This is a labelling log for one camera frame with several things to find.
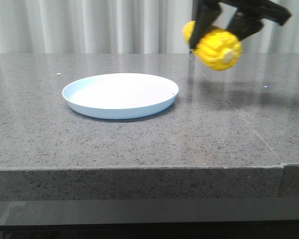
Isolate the light blue round plate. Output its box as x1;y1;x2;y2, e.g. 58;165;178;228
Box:
62;73;179;120

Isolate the black gripper body second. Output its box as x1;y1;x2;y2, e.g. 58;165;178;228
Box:
204;0;292;26

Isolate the white pleated curtain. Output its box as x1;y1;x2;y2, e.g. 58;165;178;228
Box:
0;0;299;54

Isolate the yellow toy corn cob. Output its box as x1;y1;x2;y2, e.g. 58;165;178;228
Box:
190;25;243;71

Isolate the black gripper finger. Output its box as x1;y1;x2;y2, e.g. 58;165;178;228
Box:
189;0;221;50
226;13;263;41

